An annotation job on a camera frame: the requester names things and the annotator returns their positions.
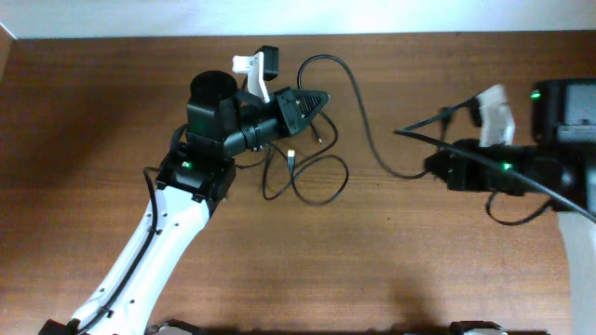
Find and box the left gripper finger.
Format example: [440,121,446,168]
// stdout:
[258,46,279,80]
[292,89,330,128]

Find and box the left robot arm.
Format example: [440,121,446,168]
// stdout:
[40,46,330,334]

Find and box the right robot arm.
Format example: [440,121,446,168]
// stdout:
[424,78,595,334]

